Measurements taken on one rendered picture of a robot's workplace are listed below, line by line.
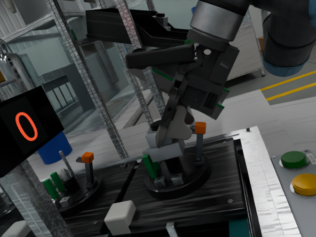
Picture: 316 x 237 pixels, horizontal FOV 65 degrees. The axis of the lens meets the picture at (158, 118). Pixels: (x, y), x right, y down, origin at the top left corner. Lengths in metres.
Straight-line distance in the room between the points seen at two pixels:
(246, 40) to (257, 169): 4.02
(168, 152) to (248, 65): 4.08
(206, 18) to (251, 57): 4.12
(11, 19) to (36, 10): 8.65
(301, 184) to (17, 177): 0.40
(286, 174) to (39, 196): 0.39
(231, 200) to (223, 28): 0.26
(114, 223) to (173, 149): 0.17
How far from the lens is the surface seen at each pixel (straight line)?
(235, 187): 0.46
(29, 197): 0.39
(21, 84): 1.34
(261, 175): 0.50
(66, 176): 0.62
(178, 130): 0.44
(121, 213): 0.47
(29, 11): 1.84
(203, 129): 0.46
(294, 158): 0.49
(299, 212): 0.41
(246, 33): 4.45
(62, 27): 0.73
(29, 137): 0.35
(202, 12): 0.40
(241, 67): 4.48
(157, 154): 0.49
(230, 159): 0.53
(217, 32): 0.40
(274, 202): 0.43
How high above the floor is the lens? 1.24
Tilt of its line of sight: 17 degrees down
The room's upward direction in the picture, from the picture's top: 22 degrees counter-clockwise
